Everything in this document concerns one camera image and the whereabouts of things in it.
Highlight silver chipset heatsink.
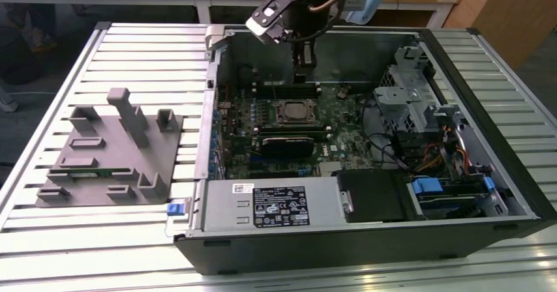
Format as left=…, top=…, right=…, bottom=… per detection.
left=317, top=161, right=340, bottom=176

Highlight silver metal bracket box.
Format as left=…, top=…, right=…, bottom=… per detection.
left=371, top=86, right=421, bottom=124

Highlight black internal cables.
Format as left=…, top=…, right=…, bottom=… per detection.
left=364, top=130, right=427, bottom=174

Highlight CPU socket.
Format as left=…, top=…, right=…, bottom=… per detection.
left=269, top=98, right=321, bottom=126

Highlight green RAM stick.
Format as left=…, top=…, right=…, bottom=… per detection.
left=47, top=167, right=130, bottom=179

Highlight grey power supply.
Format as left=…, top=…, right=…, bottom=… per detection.
left=200, top=177, right=348, bottom=233

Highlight silver perforated drive cage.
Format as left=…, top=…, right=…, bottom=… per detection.
left=373, top=46, right=440, bottom=133

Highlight blue disk carrier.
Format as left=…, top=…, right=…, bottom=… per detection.
left=411, top=177, right=443, bottom=197

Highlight black plastic shroud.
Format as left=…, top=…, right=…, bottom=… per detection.
left=336, top=169, right=416, bottom=224

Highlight grey case hinge block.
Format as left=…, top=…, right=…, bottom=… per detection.
left=202, top=25, right=225, bottom=50

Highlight black PC case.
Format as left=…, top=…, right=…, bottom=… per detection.
left=172, top=24, right=557, bottom=276

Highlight black RAM slot bank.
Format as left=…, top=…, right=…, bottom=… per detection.
left=258, top=125, right=331, bottom=137
left=253, top=79, right=323, bottom=100

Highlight silver shroud latch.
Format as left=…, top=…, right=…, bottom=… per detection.
left=339, top=190, right=355, bottom=214

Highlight thick black gripper cable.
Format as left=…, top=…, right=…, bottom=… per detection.
left=281, top=0, right=348, bottom=44

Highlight grey parts rack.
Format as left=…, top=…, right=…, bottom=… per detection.
left=34, top=87, right=185, bottom=208

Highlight black disk drive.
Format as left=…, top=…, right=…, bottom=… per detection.
left=415, top=190, right=483, bottom=221

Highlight wooden cabinet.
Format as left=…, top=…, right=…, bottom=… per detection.
left=443, top=0, right=557, bottom=70

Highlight yellow and red wires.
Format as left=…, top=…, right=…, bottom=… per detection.
left=412, top=125, right=474, bottom=175

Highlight black graphics card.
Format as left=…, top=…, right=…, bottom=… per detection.
left=257, top=135, right=316, bottom=159

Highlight silver drive bay plate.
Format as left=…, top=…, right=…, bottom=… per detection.
left=451, top=122, right=492, bottom=179

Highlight grey plastic bay holder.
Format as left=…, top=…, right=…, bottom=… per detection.
left=423, top=104, right=470, bottom=135

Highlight white furniture foot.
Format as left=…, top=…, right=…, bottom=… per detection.
left=0, top=78, right=21, bottom=113

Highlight green motherboard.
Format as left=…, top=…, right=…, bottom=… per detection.
left=214, top=83, right=377, bottom=179

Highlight bracket mounted wrist camera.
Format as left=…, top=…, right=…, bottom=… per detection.
left=244, top=0, right=297, bottom=45

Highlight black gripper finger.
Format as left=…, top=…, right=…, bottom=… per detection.
left=291, top=40, right=317, bottom=85

